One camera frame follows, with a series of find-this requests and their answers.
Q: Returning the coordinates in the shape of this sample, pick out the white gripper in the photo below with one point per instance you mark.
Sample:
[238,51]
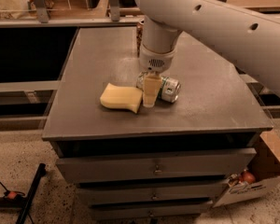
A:
[154,62]

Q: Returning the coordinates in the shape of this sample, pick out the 7up soda can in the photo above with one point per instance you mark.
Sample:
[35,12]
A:
[169,90]

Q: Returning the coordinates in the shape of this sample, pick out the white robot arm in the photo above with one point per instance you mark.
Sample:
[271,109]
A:
[247,39]

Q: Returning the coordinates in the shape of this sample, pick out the brown upright soda can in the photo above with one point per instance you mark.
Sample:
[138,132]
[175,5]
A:
[139,31]

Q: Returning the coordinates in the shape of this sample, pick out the yellow sponge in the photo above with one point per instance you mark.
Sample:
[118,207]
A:
[117,97]

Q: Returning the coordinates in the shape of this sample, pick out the grey drawer cabinet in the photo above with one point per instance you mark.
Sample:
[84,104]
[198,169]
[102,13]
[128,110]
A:
[215,109]

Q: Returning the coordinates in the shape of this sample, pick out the top grey drawer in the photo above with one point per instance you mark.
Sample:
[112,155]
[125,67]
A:
[155,165]

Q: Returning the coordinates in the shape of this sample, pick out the grey drawer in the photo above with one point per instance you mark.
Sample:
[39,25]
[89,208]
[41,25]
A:
[157,209]
[155,165]
[151,192]

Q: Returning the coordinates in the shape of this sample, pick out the middle grey drawer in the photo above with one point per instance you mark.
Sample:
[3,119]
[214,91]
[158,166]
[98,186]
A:
[151,192]

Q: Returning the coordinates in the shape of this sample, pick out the bottom grey drawer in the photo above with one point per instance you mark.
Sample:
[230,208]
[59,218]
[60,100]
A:
[157,209]

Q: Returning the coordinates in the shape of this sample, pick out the black stand leg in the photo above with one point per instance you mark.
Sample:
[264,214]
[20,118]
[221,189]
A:
[40,172]

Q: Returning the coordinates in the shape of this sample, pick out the grey metal railing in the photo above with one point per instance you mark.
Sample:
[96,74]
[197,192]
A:
[80,11]

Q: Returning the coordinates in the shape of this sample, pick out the cardboard box with items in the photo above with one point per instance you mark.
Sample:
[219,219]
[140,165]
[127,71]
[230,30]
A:
[265,167]

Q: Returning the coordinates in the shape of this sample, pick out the red clamp with cable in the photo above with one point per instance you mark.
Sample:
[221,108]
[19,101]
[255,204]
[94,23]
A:
[12,195]

